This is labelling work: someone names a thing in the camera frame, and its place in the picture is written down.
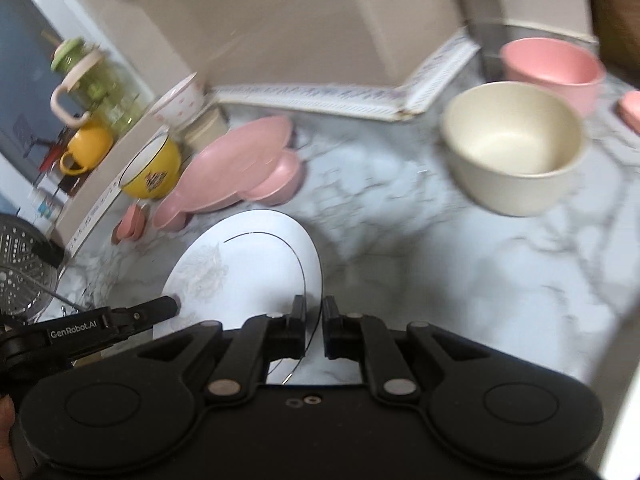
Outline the pink bowl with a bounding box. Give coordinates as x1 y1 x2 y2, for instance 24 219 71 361
499 37 607 119

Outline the large pink plate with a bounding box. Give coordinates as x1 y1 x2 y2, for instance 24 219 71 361
151 114 294 232

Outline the white plate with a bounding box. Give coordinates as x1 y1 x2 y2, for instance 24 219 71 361
151 209 324 387

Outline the white dotted bowl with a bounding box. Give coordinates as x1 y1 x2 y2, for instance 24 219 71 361
149 72 206 127

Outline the green glass jug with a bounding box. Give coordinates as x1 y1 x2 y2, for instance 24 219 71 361
49 37 142 134

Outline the metal steamer basket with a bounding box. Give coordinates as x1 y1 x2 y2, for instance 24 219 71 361
0 212 66 322

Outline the yellow bowl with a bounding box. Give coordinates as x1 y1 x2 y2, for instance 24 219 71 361
118 132 182 200

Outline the person's left hand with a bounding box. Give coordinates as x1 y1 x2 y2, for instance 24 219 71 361
0 395 23 480

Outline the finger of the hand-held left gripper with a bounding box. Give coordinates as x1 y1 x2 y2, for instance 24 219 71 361
106 295 181 334

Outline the cream cup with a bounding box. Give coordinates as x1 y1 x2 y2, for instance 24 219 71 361
182 104 231 149

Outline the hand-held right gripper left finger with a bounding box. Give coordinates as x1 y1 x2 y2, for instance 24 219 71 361
137 295 307 398

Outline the yellow mug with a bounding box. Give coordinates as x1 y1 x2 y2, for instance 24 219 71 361
59 122 115 176

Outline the small pink plate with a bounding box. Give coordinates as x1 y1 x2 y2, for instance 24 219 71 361
244 149 306 207

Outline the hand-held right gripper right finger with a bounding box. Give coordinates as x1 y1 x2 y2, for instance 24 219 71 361
322 295 494 397

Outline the small pink heart-shaped dish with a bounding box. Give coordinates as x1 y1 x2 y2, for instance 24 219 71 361
110 203 149 245

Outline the cream bowl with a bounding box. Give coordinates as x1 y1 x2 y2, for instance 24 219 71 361
439 81 591 218

